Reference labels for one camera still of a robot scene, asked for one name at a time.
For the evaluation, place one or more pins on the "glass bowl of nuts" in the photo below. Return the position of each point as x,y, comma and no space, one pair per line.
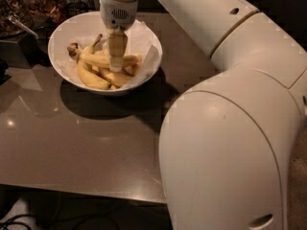
17,9

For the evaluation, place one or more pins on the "green-stemmed back banana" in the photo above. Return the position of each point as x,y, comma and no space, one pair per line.
134,69

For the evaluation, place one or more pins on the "yellow banana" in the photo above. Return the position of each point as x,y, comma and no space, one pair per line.
115,78
85,70
100,60

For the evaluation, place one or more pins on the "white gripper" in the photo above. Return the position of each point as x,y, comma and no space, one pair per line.
117,13

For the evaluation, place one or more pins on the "glass jar of snacks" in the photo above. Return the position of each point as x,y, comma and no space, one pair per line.
53,9

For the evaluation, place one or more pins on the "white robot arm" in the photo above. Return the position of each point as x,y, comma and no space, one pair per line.
225,144

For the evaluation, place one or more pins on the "white ceramic bowl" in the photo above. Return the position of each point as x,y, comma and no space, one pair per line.
80,24

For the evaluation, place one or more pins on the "metal serving spoon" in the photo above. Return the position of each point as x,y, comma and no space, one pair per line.
14,20

